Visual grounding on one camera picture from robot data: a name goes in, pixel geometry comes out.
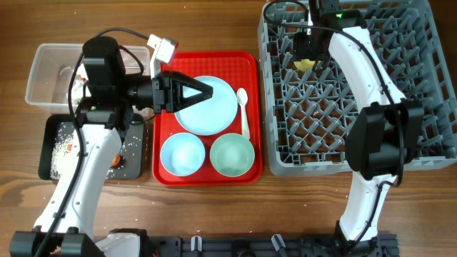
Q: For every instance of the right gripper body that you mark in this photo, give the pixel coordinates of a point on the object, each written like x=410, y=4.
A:
x=303, y=48

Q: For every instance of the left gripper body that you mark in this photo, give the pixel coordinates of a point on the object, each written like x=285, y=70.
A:
x=159, y=95

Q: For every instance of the yellow plastic cup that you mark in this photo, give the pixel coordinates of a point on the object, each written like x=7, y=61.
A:
x=304, y=64

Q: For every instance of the white tissue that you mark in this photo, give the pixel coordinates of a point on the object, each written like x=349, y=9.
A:
x=78, y=91

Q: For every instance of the light blue bowl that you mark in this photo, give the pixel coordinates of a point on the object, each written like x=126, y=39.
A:
x=182, y=154

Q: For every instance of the orange carrot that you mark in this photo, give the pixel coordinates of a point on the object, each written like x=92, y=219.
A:
x=115, y=162

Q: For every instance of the teal green bowl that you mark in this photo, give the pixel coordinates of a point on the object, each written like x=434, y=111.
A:
x=232, y=155

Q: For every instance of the white rice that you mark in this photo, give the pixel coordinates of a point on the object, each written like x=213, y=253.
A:
x=131, y=152

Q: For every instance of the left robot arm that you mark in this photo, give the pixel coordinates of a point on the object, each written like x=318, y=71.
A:
x=101, y=121

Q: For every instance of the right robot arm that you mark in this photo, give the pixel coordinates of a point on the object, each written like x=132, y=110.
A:
x=384, y=135

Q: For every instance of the grey dishwasher rack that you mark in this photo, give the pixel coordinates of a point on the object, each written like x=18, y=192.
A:
x=309, y=113

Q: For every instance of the large light blue plate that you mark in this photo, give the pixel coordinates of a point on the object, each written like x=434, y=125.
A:
x=213, y=115

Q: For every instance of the red serving tray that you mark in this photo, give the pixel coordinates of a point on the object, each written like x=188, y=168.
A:
x=239, y=70

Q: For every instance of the white plastic spoon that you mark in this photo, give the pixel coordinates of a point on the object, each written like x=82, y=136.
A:
x=242, y=99

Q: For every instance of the clear plastic bin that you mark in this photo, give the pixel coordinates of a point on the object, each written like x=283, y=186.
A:
x=52, y=69

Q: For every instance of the black plastic tray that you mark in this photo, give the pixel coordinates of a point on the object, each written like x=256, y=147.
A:
x=48, y=143

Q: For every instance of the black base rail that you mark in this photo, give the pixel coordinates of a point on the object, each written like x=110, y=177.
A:
x=318, y=245

